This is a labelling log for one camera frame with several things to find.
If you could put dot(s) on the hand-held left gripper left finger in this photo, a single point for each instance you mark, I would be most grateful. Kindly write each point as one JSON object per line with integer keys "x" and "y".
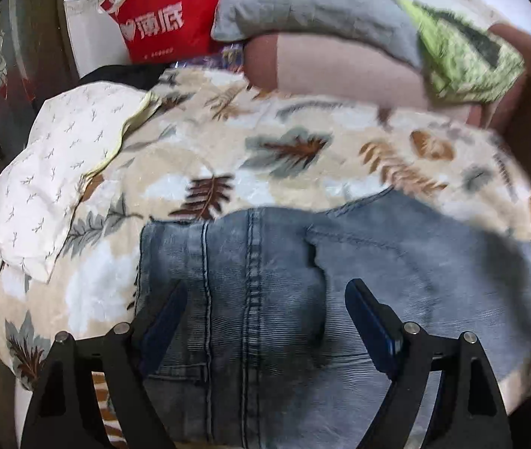
{"x": 168, "y": 318}

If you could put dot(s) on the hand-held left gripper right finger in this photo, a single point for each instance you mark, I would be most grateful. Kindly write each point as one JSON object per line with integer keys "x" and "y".
{"x": 369, "y": 322}

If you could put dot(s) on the grey denim pants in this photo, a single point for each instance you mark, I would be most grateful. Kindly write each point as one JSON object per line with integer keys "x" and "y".
{"x": 265, "y": 290}

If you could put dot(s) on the white sprig printed pillow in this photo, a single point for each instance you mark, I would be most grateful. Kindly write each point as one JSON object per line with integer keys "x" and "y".
{"x": 59, "y": 159}

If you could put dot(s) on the leaf printed fleece blanket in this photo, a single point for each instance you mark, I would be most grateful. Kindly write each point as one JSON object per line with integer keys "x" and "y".
{"x": 293, "y": 117}

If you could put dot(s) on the dark cloth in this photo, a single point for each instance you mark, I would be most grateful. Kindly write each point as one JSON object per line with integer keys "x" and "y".
{"x": 120, "y": 75}

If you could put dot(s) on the pink bed sheet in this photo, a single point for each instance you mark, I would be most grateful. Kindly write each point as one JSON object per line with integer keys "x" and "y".
{"x": 340, "y": 70}

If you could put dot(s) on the purple printed packet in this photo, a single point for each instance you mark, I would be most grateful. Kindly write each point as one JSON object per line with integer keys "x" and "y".
{"x": 218, "y": 58}

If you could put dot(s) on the green patterned cloth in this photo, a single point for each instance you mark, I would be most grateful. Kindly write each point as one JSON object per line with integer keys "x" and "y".
{"x": 457, "y": 61}

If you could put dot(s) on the red paper bag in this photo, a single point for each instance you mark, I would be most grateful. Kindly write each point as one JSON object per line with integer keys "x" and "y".
{"x": 167, "y": 18}

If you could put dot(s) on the grey pillow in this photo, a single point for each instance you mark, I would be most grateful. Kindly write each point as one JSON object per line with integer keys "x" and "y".
{"x": 312, "y": 0}

